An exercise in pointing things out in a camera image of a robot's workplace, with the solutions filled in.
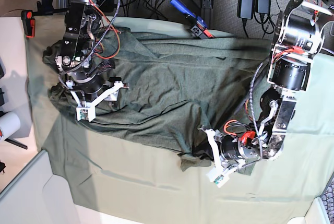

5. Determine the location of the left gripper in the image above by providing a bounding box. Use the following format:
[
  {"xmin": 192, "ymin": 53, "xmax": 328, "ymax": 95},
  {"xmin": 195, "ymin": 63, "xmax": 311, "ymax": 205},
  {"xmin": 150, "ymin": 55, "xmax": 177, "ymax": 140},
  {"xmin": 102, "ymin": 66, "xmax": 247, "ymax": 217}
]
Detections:
[{"xmin": 193, "ymin": 135, "xmax": 258, "ymax": 163}]

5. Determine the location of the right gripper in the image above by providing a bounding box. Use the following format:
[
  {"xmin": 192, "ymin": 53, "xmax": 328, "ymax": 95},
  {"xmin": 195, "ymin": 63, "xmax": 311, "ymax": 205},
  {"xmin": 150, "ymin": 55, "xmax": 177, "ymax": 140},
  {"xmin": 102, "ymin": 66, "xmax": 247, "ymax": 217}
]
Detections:
[{"xmin": 69, "ymin": 74, "xmax": 110, "ymax": 101}]

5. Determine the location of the green T-shirt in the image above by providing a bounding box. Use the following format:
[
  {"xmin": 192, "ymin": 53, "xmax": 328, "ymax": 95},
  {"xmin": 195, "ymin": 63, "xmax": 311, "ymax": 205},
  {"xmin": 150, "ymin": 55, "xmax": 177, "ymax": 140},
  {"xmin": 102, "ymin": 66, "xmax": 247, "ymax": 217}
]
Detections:
[{"xmin": 47, "ymin": 28, "xmax": 270, "ymax": 170}]

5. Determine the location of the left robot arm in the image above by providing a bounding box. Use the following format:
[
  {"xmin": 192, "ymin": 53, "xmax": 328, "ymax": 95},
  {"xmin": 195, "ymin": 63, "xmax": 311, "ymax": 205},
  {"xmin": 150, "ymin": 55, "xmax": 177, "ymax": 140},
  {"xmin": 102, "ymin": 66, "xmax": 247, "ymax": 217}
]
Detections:
[{"xmin": 194, "ymin": 0, "xmax": 333, "ymax": 163}]

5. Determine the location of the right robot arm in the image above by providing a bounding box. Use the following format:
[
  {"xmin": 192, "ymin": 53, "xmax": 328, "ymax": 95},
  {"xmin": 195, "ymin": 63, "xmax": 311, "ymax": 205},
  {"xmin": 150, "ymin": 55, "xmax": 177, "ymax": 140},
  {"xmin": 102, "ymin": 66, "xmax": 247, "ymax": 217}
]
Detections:
[{"xmin": 55, "ymin": 0, "xmax": 115, "ymax": 105}]

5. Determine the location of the orange black corner clamp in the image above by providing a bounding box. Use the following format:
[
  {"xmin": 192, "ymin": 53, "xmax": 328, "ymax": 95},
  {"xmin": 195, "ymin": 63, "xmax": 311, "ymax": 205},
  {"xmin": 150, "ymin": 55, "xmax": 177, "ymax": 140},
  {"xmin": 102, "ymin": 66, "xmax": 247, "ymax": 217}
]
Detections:
[{"xmin": 21, "ymin": 0, "xmax": 68, "ymax": 38}]

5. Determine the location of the white paper roll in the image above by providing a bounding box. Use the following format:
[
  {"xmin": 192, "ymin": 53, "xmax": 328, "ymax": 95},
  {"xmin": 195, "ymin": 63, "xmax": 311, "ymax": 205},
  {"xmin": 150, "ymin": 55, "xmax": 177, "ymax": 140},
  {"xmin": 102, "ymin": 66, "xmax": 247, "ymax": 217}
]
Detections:
[{"xmin": 0, "ymin": 112, "xmax": 21, "ymax": 141}]

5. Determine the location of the light green table cloth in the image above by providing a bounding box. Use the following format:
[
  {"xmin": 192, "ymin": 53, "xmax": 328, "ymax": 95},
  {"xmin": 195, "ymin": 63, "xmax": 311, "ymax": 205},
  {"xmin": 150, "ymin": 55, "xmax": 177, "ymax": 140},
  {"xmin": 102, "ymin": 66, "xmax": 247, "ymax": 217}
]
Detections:
[{"xmin": 26, "ymin": 16, "xmax": 333, "ymax": 223}]

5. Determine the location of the blue orange bar clamp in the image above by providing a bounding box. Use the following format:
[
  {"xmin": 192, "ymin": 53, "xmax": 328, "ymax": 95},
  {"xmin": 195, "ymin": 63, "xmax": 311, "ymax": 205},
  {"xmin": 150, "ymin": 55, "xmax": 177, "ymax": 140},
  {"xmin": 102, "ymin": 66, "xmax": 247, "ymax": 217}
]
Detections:
[{"xmin": 170, "ymin": 0, "xmax": 214, "ymax": 39}]

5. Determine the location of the aluminium table leg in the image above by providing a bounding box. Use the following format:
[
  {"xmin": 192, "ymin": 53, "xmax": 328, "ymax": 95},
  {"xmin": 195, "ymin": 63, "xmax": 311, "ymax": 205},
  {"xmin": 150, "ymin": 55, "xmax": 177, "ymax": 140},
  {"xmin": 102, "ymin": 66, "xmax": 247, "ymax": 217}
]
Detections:
[{"xmin": 199, "ymin": 0, "xmax": 214, "ymax": 28}]

